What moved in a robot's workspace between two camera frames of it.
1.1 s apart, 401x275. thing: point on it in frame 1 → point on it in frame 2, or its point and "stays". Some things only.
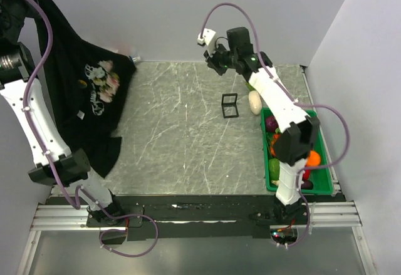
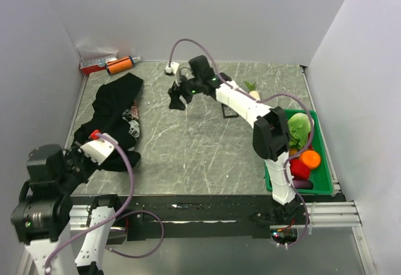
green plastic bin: (321, 177) stays
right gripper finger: (212, 62) → (175, 94)
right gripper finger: (220, 67) → (185, 99)
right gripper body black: (225, 57) → (189, 87)
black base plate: (200, 217) stays
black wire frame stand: (229, 104) stays
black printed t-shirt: (86, 84) → (116, 114)
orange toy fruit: (314, 158) stays
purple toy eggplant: (307, 185) stays
